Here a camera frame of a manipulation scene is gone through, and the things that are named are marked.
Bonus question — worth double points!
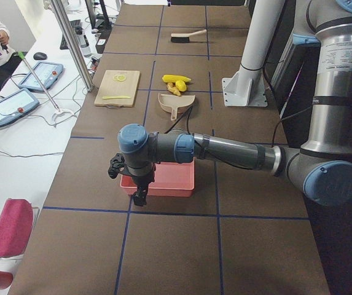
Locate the far teach pendant tablet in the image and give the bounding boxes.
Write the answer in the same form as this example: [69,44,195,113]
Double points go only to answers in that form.
[18,61,64,93]

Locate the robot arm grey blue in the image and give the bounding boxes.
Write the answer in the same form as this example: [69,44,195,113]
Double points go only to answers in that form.
[108,1,352,206]

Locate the pink plastic bin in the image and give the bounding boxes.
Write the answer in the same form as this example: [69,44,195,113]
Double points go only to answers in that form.
[120,162,195,198]

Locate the metal rod with green tip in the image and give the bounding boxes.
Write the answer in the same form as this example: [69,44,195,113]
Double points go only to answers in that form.
[18,52,74,123]

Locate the aluminium frame post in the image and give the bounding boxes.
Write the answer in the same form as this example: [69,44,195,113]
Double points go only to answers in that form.
[50,0,94,92]

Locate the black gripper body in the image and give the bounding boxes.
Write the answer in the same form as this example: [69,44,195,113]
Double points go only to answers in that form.
[108,153,155,187]

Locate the yellow toy lemon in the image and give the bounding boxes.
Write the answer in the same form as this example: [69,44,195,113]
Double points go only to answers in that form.
[175,80,187,92]

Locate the wooden cutting board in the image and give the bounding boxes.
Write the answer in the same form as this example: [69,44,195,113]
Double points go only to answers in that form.
[94,70,140,108]

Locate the wooden hand brush black bristles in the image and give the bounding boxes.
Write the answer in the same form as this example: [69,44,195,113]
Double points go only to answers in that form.
[170,29,207,43]

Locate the clear water bottle black cap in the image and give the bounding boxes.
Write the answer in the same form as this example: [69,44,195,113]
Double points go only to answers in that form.
[74,26,92,57]

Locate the black keyboard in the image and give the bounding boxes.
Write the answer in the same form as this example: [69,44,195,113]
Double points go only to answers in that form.
[59,19,82,50]

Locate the yellow toy corn cob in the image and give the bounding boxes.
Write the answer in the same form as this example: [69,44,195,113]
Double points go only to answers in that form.
[162,74,192,83]

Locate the tan toy ginger root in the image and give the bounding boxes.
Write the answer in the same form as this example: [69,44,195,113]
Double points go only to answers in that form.
[166,82,181,96]

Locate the magenta cloth on stand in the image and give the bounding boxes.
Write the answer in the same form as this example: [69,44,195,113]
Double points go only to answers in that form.
[0,199,40,259]

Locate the beige plastic dustpan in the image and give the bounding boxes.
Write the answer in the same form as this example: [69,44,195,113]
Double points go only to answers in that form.
[158,93,195,121]

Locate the near teach pendant tablet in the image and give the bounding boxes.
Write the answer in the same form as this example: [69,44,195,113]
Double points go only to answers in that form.
[0,88,39,127]

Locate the black computer mouse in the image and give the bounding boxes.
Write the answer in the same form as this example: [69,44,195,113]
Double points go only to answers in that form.
[33,52,47,60]

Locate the white mounting post with base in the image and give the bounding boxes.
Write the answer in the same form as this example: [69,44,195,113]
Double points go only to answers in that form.
[222,0,285,108]

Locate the teach pendant tablet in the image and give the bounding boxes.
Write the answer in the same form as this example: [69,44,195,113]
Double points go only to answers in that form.
[18,61,64,93]
[0,88,39,127]

